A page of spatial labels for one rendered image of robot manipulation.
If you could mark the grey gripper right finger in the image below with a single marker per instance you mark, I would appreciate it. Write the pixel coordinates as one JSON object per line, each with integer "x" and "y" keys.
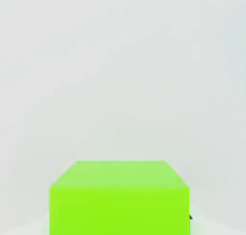
{"x": 195, "y": 229}

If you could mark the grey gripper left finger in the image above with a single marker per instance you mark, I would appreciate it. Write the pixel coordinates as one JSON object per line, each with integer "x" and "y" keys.
{"x": 42, "y": 230}

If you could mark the small green cube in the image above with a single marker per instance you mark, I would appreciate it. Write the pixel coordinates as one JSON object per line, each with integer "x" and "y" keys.
{"x": 119, "y": 206}

